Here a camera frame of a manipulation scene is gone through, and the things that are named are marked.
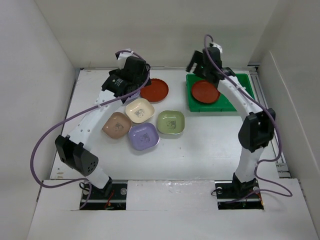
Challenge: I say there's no small red round plate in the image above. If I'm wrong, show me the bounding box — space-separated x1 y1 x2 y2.
191 80 221 104

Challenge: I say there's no large red round plate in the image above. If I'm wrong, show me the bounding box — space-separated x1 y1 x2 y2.
140 78 169 103

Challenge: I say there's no cream square plate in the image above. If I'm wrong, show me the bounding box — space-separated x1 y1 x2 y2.
125 98 155 124

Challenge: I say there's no pink square plate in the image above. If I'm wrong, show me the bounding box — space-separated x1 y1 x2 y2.
101 112 133 140

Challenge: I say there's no green square plate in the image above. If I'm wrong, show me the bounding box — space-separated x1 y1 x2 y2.
157 110 185 135

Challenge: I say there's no purple square plate front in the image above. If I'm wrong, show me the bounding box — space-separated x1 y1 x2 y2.
128 122 160 151

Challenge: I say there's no purple square plate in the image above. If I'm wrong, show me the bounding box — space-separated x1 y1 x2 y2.
128 122 160 151
123 90 141 104

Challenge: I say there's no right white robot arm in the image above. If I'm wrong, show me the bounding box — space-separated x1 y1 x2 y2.
186 46 276 199

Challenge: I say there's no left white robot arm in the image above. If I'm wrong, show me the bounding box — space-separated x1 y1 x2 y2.
55 55 150 199

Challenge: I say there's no green plastic bin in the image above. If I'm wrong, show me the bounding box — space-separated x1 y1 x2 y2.
186 73 255 115

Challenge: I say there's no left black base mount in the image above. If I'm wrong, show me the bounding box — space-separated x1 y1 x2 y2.
79 180 128 211

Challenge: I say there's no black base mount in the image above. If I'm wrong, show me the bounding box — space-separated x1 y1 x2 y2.
79 180 128 211
211 179 264 210

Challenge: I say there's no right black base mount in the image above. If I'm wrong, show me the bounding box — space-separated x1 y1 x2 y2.
211 179 264 210

